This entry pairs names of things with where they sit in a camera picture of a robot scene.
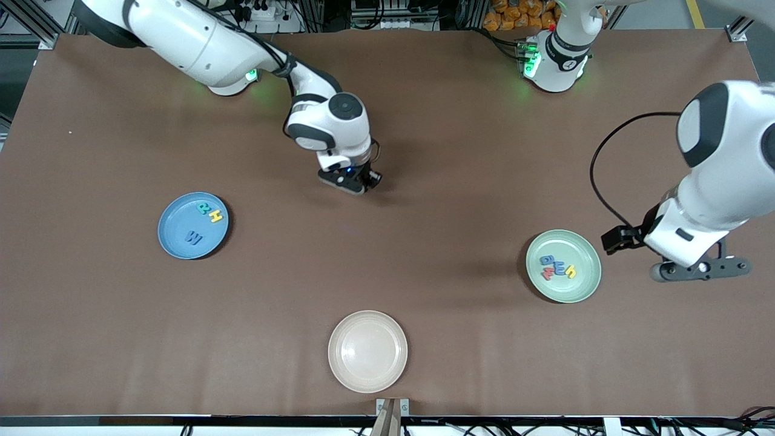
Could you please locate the blue plate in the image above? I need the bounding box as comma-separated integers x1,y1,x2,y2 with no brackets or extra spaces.
157,192,229,260

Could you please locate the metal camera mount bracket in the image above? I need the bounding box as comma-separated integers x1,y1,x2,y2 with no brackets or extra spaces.
376,398,410,436

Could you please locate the white power strip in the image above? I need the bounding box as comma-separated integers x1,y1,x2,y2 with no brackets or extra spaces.
239,0,303,34

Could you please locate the orange packet pile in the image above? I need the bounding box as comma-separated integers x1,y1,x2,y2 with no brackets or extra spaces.
483,0,561,31

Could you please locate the brown table cover sheet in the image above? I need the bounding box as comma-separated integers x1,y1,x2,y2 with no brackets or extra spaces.
0,29,775,418

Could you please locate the black table edge strip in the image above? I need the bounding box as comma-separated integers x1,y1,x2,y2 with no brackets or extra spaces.
0,414,775,428

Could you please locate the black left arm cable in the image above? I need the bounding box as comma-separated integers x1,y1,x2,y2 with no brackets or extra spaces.
590,111,683,231

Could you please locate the black equipment rack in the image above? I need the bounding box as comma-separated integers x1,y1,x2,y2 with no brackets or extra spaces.
348,0,479,32

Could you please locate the green plate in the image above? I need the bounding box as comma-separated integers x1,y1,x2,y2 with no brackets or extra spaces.
526,230,602,303

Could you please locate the aluminium frame profile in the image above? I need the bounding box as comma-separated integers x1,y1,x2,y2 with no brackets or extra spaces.
727,0,775,43
0,0,82,50

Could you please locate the beige plate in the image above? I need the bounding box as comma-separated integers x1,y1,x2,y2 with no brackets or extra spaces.
328,310,409,394

